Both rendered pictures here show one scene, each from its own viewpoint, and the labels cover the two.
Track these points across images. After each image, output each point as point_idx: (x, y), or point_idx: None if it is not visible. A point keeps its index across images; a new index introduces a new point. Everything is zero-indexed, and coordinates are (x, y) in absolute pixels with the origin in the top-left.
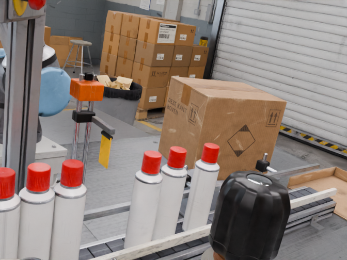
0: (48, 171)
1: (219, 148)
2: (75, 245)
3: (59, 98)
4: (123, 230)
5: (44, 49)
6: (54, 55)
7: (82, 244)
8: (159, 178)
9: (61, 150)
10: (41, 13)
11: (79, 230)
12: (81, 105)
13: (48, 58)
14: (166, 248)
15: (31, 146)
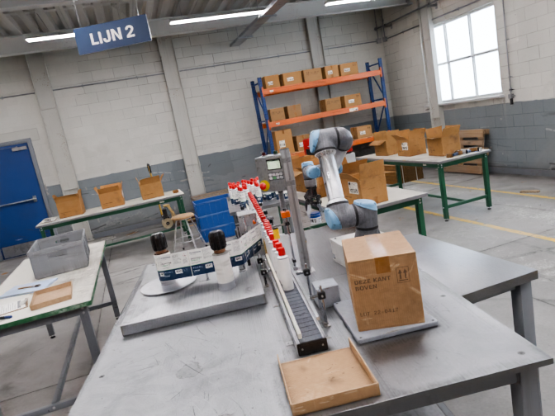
0: (268, 232)
1: (277, 248)
2: (272, 259)
3: (329, 222)
4: (311, 286)
5: (330, 200)
6: (332, 203)
7: (305, 280)
8: (272, 249)
9: None
10: (282, 189)
11: (272, 255)
12: (285, 219)
13: (328, 204)
14: (275, 280)
15: (295, 231)
